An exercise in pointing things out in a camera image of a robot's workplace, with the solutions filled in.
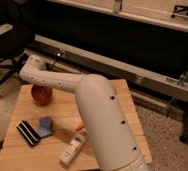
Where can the red ceramic bowl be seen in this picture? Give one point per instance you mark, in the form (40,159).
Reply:
(41,95)

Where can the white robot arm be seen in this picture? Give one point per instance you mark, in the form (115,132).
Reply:
(111,137)

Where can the orange carrot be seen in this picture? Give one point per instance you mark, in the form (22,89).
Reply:
(80,127)

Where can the wooden table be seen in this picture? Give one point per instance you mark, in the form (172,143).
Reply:
(17,155)

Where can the white plastic bottle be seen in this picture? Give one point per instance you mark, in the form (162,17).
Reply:
(72,149)

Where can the black white striped eraser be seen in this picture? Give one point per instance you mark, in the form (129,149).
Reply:
(28,133)

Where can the black office chair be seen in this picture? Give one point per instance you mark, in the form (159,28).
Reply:
(14,38)

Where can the grey metal floor rail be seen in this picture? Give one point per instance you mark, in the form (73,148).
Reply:
(137,75)

